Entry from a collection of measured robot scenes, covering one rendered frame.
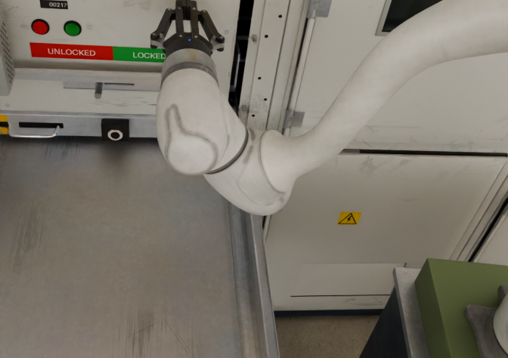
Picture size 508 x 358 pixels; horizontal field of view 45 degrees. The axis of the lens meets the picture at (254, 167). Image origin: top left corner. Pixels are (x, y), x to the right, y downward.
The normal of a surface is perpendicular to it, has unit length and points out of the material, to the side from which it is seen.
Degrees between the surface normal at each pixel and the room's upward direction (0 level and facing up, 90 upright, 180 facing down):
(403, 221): 90
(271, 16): 90
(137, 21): 90
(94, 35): 90
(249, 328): 0
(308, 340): 0
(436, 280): 1
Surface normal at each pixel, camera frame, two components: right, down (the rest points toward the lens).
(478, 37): -0.41, 0.62
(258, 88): 0.10, 0.71
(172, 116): -0.48, -0.44
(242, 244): 0.13, -0.70
